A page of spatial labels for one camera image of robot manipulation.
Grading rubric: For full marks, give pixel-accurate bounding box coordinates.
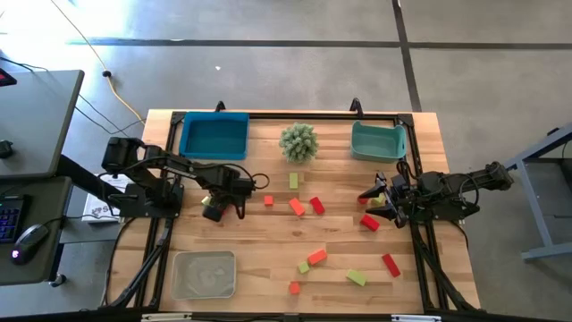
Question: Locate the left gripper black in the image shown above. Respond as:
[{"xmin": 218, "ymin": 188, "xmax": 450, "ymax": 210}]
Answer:
[{"xmin": 202, "ymin": 167, "xmax": 248, "ymax": 223}]

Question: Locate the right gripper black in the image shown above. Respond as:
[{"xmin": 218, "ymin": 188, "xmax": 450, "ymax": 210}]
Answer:
[{"xmin": 357, "ymin": 173, "xmax": 424, "ymax": 229}]

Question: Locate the teal plastic bin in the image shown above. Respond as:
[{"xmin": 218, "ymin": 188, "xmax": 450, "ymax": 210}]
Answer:
[{"xmin": 349, "ymin": 120, "xmax": 408, "ymax": 164}]

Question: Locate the white plastic bin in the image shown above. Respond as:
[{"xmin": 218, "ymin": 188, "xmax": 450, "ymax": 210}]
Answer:
[{"xmin": 171, "ymin": 250, "xmax": 238, "ymax": 301}]

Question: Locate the blue plastic bin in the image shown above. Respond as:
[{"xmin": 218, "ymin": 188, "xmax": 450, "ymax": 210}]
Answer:
[{"xmin": 178, "ymin": 111, "xmax": 250, "ymax": 161}]

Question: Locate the green potted artificial plant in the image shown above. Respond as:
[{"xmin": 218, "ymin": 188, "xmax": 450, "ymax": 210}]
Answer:
[{"xmin": 278, "ymin": 123, "xmax": 320, "ymax": 165}]

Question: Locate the black crossbeam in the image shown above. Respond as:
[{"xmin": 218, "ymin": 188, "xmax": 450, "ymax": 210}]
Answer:
[{"xmin": 0, "ymin": 306, "xmax": 572, "ymax": 322}]

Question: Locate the white printed booklet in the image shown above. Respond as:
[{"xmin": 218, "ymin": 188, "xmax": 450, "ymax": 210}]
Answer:
[{"xmin": 82, "ymin": 174, "xmax": 130, "ymax": 224}]

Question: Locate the black desk support beam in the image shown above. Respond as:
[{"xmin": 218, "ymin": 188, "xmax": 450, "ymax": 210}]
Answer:
[{"xmin": 57, "ymin": 154, "xmax": 130, "ymax": 212}]

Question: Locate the dark grey desk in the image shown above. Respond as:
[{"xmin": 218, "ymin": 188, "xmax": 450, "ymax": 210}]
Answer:
[{"xmin": 0, "ymin": 176, "xmax": 72, "ymax": 287}]

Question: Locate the black computer mouse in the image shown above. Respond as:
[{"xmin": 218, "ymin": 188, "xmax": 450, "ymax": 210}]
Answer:
[{"xmin": 9, "ymin": 223, "xmax": 50, "ymax": 266}]

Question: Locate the black backlit keyboard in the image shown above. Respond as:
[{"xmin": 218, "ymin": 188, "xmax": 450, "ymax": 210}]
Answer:
[{"xmin": 0, "ymin": 194, "xmax": 26, "ymax": 245}]

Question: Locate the black device with red light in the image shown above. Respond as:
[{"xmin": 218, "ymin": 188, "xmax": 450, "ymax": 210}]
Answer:
[{"xmin": 0, "ymin": 67, "xmax": 18, "ymax": 88}]

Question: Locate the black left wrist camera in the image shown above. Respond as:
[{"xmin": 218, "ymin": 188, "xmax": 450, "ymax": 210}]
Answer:
[{"xmin": 231, "ymin": 177, "xmax": 256, "ymax": 196}]

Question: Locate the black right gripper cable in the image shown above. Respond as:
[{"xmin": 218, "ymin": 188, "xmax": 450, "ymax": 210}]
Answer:
[{"xmin": 395, "ymin": 159, "xmax": 415, "ymax": 180}]

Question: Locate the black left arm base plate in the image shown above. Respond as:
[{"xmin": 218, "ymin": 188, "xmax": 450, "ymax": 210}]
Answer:
[{"xmin": 108, "ymin": 181, "xmax": 185, "ymax": 220}]

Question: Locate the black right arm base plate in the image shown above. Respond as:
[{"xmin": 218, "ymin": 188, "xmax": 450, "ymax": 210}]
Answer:
[{"xmin": 408, "ymin": 196, "xmax": 482, "ymax": 224}]

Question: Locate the black aluminium table frame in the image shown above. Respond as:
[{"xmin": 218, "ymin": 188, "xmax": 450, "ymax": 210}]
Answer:
[{"xmin": 101, "ymin": 97, "xmax": 482, "ymax": 314}]

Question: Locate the white metal bracket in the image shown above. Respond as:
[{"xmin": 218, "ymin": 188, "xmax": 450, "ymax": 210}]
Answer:
[
  {"xmin": 141, "ymin": 312, "xmax": 193, "ymax": 322},
  {"xmin": 391, "ymin": 314, "xmax": 442, "ymax": 322}
]

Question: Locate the blue-grey metal table frame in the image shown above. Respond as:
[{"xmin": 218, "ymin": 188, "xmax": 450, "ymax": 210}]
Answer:
[{"xmin": 491, "ymin": 123, "xmax": 572, "ymax": 263}]

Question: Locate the yellow floor cable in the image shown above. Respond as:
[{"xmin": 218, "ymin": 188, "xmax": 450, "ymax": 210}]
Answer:
[{"xmin": 48, "ymin": 0, "xmax": 147, "ymax": 126}]

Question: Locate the black floor cable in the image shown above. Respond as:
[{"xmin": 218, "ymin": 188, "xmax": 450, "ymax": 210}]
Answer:
[{"xmin": 0, "ymin": 55, "xmax": 144, "ymax": 135}]

